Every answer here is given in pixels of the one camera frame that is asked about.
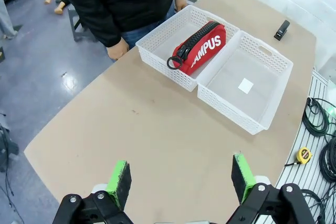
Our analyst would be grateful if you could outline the yellow tape measure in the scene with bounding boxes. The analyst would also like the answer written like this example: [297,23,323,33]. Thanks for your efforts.
[285,146,313,167]

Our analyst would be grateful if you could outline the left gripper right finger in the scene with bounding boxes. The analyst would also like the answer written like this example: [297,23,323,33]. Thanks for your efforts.
[227,152,316,224]

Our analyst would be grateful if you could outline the red CAMPUS zipper pouch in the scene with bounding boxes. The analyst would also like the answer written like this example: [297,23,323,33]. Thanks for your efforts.
[166,20,227,76]

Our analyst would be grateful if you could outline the dark mannequin base plate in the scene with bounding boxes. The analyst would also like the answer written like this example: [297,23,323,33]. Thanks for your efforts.
[67,6,99,43]

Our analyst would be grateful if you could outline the black stapler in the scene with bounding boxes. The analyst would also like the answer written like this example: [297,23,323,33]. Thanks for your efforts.
[273,19,291,41]

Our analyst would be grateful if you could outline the white basket with square sticker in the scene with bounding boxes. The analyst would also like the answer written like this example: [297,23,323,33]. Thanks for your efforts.
[196,30,294,136]

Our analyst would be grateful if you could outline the white basket without square sticker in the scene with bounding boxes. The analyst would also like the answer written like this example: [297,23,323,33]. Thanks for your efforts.
[135,4,241,93]

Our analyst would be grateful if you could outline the person's blue jeans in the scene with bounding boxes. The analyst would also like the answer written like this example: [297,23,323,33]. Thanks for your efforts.
[110,1,177,63]

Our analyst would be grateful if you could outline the black cable coil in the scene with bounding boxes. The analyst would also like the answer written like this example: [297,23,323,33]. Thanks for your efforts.
[318,136,336,183]

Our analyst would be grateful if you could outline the white square sticker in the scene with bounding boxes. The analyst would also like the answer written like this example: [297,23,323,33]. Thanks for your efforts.
[237,77,255,94]

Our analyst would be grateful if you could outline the person's right hand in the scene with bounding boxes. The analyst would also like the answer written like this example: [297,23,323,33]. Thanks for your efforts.
[106,37,130,61]

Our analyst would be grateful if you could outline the grey trousered legs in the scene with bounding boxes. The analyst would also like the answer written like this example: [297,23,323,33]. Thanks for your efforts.
[0,0,18,40]

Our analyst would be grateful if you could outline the loose black cable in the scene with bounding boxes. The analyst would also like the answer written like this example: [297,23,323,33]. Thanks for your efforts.
[301,182,336,224]

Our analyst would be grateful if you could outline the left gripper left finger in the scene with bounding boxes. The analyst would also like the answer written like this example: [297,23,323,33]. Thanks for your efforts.
[51,160,132,224]

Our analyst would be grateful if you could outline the dark green cable coil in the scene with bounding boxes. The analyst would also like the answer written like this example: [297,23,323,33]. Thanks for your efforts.
[301,97,336,137]

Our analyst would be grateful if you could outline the person's right forearm black sleeve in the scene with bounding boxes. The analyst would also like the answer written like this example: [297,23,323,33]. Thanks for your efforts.
[75,3,123,48]

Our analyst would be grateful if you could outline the slotted aluminium base plate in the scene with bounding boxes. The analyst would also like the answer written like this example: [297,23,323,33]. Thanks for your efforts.
[258,68,336,224]

